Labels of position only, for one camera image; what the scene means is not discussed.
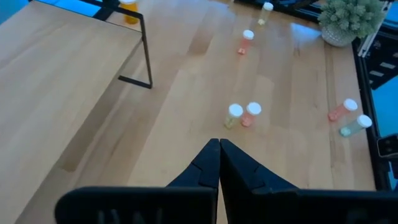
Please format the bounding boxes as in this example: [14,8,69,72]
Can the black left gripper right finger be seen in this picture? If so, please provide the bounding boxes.
[219,139,398,224]

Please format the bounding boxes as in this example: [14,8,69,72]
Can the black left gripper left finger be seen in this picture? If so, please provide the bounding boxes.
[54,138,221,224]

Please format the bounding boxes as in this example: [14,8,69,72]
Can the small pink pill bottle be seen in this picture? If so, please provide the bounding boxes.
[327,98,359,123]
[237,29,256,56]
[241,101,262,128]

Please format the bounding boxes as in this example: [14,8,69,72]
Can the small yellow-green pill bottle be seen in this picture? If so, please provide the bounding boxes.
[257,2,275,27]
[223,103,244,130]

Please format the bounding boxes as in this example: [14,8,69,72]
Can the small teal pill bottle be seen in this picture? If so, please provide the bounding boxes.
[338,114,373,138]

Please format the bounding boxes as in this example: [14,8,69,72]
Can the large orange pill bottle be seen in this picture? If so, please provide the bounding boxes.
[119,0,140,25]

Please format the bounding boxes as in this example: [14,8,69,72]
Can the green artificial potted plant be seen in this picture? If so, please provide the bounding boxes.
[317,0,386,48]

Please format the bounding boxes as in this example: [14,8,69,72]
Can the black table-level camera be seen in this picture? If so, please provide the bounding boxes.
[376,133,398,160]

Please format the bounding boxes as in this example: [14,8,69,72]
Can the black metal shelf frame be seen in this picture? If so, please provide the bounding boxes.
[29,0,154,90]

